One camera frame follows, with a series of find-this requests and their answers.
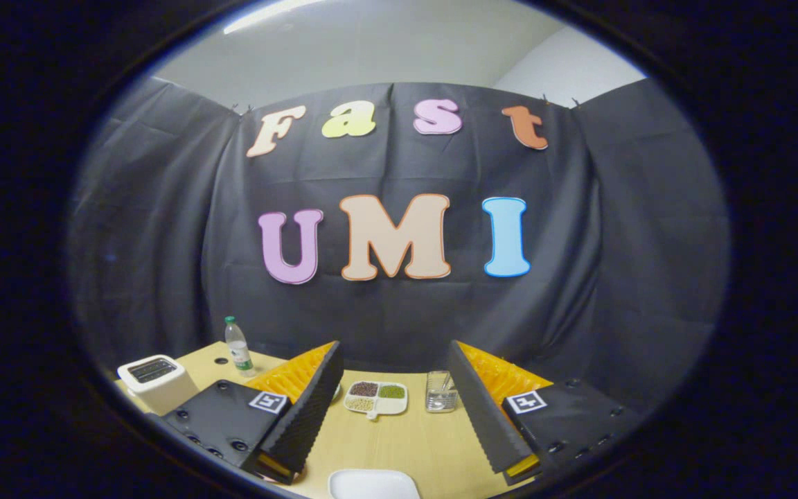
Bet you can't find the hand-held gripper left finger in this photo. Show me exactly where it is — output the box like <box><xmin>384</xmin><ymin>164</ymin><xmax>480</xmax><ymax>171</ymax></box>
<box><xmin>160</xmin><ymin>340</ymin><xmax>346</xmax><ymax>486</ymax></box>

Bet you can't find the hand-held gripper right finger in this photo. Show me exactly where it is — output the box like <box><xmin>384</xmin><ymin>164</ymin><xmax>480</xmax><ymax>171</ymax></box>
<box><xmin>447</xmin><ymin>340</ymin><xmax>642</xmax><ymax>486</ymax></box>

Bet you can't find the white divided grain tray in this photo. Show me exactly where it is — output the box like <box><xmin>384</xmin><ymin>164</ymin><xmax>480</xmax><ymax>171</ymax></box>
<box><xmin>344</xmin><ymin>380</ymin><xmax>409</xmax><ymax>421</ymax></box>

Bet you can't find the clear water bottle green cap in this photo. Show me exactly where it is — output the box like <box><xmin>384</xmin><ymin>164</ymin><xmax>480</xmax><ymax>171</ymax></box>
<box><xmin>224</xmin><ymin>316</ymin><xmax>256</xmax><ymax>378</ymax></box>

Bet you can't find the white oval plate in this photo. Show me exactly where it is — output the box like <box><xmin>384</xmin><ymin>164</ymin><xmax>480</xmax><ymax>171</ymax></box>
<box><xmin>328</xmin><ymin>469</ymin><xmax>422</xmax><ymax>499</ymax></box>

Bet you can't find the white toaster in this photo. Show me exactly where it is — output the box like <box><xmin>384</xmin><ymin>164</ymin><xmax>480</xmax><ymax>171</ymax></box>
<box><xmin>117</xmin><ymin>354</ymin><xmax>200</xmax><ymax>417</ymax></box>

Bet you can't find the metal wire rack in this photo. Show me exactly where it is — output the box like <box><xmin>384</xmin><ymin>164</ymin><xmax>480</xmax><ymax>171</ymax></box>
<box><xmin>426</xmin><ymin>371</ymin><xmax>459</xmax><ymax>414</ymax></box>

